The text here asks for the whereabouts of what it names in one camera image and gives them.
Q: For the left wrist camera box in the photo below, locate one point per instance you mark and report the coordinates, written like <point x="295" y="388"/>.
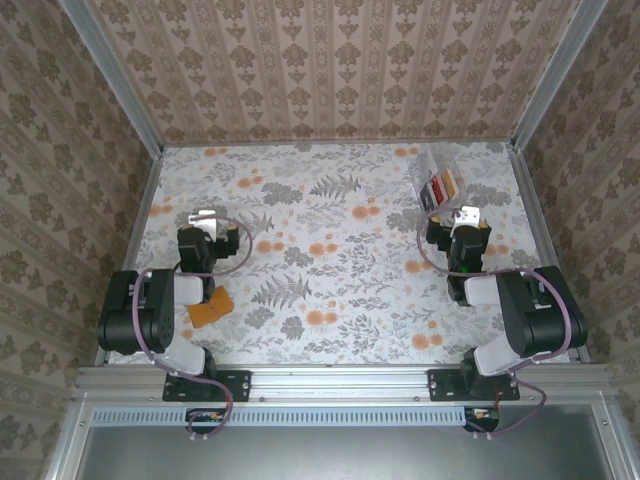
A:
<point x="202" y="222"/>

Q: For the aluminium frame post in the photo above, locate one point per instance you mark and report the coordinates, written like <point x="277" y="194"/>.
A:
<point x="555" y="75"/>
<point x="112" y="75"/>

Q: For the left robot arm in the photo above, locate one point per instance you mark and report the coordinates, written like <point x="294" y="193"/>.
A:
<point x="135" y="320"/>

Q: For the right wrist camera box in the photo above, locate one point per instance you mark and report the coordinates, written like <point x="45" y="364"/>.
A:
<point x="471" y="216"/>

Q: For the floral patterned table cover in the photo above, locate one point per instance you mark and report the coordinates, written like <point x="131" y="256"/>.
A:
<point x="340" y="240"/>

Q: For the black credit card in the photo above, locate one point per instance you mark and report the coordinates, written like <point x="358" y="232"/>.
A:
<point x="428" y="196"/>

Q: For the aluminium table side rail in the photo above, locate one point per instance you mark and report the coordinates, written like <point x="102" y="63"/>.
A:
<point x="537" y="210"/>
<point x="142" y="210"/>

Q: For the clear acrylic card stand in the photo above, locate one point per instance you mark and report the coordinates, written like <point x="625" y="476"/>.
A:
<point x="440" y="165"/>

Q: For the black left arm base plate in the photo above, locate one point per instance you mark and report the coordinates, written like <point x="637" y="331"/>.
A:
<point x="235" y="385"/>

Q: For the orange credit card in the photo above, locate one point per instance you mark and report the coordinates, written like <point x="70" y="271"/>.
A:
<point x="454" y="181"/>

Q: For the grey metal panel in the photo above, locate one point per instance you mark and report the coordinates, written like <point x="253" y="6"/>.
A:
<point x="325" y="455"/>

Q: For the aluminium mounting rail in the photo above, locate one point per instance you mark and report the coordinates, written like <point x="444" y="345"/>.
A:
<point x="340" y="382"/>

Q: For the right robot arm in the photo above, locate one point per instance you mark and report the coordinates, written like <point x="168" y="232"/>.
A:
<point x="540" y="310"/>

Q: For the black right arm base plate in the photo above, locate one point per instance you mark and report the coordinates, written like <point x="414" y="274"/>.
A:
<point x="442" y="385"/>

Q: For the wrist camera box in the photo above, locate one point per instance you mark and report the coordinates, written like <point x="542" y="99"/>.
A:
<point x="202" y="222"/>
<point x="471" y="216"/>

